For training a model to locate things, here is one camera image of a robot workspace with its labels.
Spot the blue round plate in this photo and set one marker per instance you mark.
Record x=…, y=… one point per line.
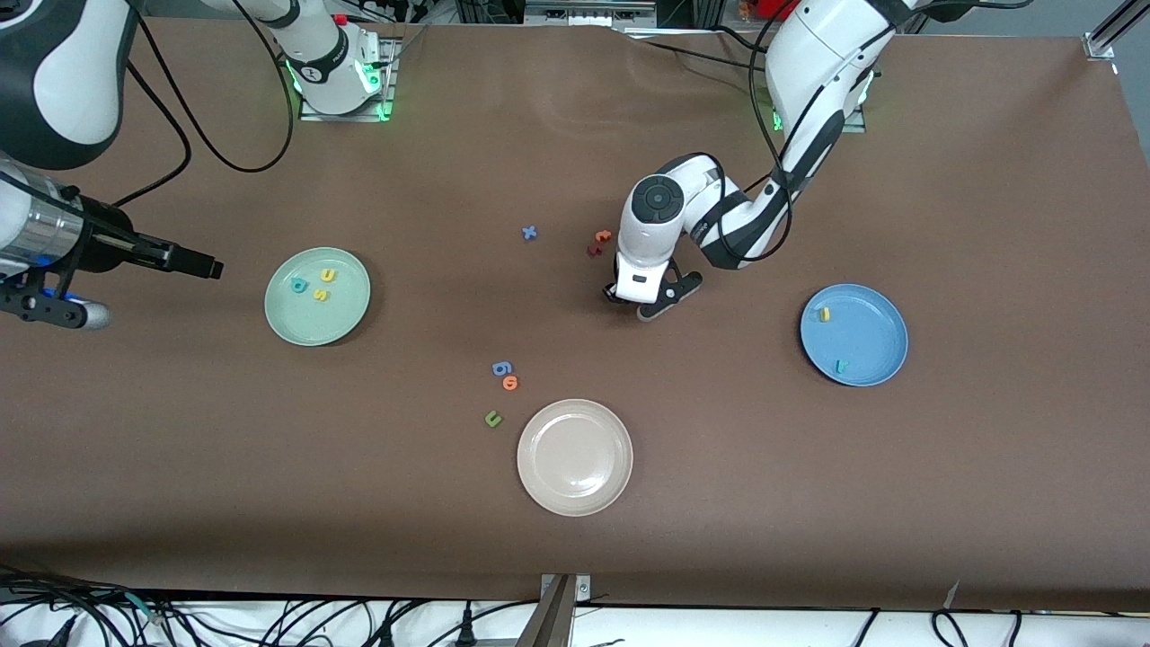
x=867, y=337

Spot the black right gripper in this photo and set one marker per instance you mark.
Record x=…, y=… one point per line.
x=106, y=245

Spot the metal camera pole bracket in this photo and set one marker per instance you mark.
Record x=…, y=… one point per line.
x=557, y=620

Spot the brown table cover sheet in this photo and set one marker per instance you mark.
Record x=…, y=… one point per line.
x=180, y=449

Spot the blue foam letter g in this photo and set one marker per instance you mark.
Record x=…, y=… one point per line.
x=501, y=367

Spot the beige round plate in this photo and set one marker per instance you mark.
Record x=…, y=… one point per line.
x=575, y=457

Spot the red background box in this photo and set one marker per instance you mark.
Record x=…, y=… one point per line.
x=773, y=9

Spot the pale green round plate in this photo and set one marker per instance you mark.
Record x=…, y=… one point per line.
x=341, y=314

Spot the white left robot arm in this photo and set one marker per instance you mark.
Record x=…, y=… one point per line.
x=827, y=54

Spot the white lower shelf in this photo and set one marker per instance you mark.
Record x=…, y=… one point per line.
x=719, y=629

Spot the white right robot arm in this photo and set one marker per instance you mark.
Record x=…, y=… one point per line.
x=63, y=81

